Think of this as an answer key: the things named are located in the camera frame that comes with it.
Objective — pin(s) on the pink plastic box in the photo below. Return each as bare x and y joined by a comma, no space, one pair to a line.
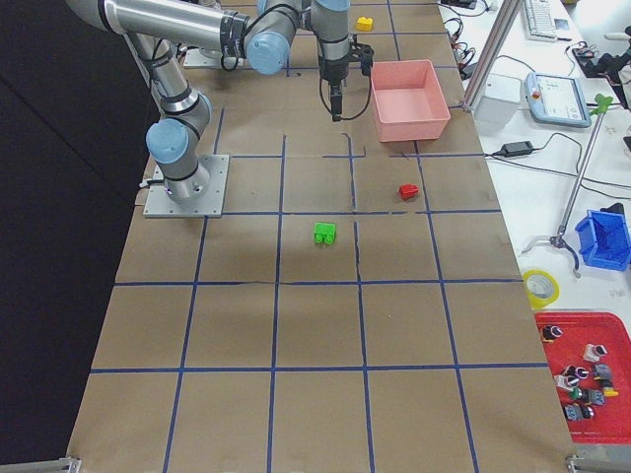
408,102

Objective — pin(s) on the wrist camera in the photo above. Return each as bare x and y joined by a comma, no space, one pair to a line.
364,55

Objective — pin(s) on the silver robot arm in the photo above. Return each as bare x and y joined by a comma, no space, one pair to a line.
155,28

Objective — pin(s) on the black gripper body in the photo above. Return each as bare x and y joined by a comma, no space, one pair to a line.
333,72

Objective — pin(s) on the green block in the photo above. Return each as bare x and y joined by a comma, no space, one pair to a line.
324,233

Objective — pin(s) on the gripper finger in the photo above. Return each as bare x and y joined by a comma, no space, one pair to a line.
338,102
332,98

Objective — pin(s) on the teach pendant tablet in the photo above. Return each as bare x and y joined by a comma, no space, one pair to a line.
556,100

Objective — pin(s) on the yellow tape roll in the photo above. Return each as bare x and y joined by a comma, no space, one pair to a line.
542,289

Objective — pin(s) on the red parts tray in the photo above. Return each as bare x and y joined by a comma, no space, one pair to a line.
588,353

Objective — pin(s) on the red block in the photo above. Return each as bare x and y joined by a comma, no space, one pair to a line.
408,191

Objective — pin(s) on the white keyboard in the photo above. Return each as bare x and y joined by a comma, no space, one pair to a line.
538,20

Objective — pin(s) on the grabber reach tool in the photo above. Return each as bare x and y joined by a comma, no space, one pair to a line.
603,103

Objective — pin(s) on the white square device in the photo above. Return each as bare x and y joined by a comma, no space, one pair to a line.
500,100

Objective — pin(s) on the black power adapter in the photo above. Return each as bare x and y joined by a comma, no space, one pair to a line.
516,149

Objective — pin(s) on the aluminium frame post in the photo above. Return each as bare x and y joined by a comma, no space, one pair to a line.
494,42

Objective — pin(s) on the yellow block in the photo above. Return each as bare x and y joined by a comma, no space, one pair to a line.
364,24

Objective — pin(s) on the blue storage bin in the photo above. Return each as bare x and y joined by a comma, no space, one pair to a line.
604,240

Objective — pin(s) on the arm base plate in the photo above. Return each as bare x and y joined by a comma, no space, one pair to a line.
201,58
202,195

